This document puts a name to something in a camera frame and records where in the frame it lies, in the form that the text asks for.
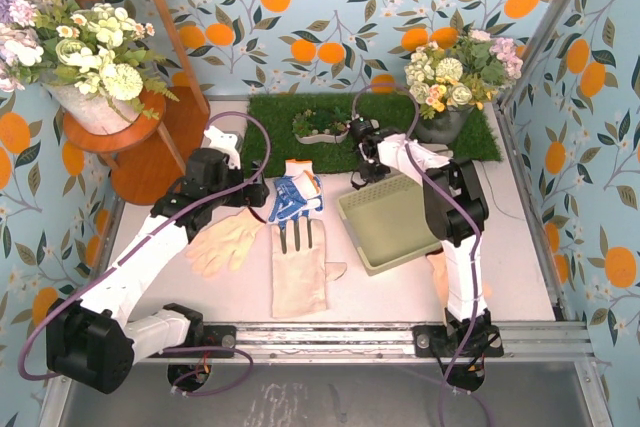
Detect cream glove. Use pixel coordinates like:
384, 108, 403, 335
186, 209, 265, 277
425, 251, 494, 304

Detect blue white knit gloves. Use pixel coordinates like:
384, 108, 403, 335
268, 159, 324, 226

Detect green plastic storage basket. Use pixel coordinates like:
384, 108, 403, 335
338, 174, 441, 276

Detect beige canvas work glove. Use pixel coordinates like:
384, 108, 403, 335
270, 217, 347, 319

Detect grey striped canvas glove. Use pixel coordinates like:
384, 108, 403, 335
425, 144, 454, 158

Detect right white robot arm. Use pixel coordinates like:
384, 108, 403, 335
348, 117, 489, 322

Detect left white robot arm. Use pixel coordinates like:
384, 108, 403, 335
45, 126, 268, 394

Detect green artificial grass mat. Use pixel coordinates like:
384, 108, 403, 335
248, 94, 502, 178

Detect white succulent planter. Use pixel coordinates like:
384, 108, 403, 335
292, 108, 350, 145

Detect wooden tiered plant stand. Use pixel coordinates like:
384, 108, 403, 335
63, 0, 210, 205

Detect grey pot flower bouquet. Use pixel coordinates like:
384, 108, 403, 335
404, 27, 524, 145

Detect white pot flower bouquet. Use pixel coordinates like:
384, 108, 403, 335
1, 0, 175, 135

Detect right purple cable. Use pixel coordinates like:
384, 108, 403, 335
349, 83, 496, 427

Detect purple cable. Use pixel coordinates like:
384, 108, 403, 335
17, 111, 274, 397
349, 83, 496, 427

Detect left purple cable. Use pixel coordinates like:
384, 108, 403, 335
17, 111, 274, 397

